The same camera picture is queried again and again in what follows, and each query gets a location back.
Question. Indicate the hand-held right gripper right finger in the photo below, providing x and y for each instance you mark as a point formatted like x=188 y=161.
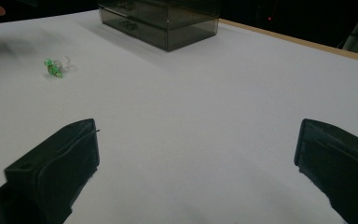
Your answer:
x=341 y=158

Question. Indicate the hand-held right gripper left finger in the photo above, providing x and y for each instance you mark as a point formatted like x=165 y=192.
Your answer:
x=59 y=161

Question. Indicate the small green clear ornament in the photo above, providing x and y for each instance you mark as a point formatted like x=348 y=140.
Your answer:
x=53 y=67

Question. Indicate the smoky clear drawer box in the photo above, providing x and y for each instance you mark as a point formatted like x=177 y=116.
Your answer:
x=186 y=21

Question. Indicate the white table cover sheet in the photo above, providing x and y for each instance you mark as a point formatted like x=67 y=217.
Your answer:
x=183 y=109

